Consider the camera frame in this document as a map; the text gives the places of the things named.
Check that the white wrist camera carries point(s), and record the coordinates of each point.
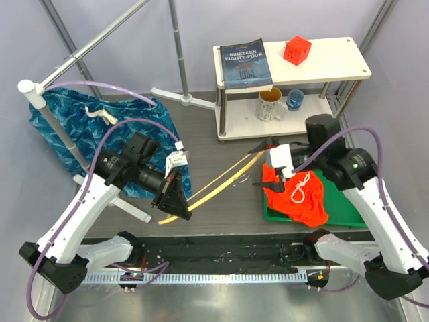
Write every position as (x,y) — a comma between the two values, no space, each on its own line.
(280,159)
(179,157)

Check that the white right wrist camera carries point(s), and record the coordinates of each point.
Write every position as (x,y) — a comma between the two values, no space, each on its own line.
(280,159)

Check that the green plastic tray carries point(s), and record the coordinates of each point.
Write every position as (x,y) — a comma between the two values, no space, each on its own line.
(339,209)

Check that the blue patterned shorts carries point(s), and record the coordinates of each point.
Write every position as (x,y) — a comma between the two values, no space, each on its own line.
(69,108)

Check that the red cube power strip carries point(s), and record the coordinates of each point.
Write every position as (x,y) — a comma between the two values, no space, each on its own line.
(297,50)

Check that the yellow hanger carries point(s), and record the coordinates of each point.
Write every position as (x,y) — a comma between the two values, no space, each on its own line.
(234,178)

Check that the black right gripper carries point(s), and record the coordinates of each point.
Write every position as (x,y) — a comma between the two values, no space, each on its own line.
(267,142)

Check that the white patterned mug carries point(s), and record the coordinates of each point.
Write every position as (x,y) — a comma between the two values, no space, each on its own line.
(270,105)

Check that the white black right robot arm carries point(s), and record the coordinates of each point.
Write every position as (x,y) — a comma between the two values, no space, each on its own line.
(352,159)

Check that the blue glass cup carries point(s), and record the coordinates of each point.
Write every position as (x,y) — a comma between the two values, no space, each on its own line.
(294,99)

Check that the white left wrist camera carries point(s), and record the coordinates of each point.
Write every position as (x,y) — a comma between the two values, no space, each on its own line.
(179,157)

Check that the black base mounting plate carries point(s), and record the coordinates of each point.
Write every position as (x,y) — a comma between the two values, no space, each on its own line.
(225,254)

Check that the white two-tier shelf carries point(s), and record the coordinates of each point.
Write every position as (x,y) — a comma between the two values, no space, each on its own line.
(330,60)

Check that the white clothes rack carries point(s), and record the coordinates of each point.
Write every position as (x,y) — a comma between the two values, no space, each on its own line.
(34,91)

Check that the Nineteen Eighty-Four book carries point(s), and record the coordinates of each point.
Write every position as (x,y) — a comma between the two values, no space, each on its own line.
(245,68)

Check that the white slotted cable duct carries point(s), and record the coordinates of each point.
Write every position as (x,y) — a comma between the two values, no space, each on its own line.
(122,277)

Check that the orange shorts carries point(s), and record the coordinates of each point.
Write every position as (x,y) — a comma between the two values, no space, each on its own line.
(302,199)

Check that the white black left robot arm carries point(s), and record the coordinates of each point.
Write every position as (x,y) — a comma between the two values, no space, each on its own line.
(61,258)

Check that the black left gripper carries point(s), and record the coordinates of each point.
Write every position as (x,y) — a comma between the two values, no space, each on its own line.
(170,196)

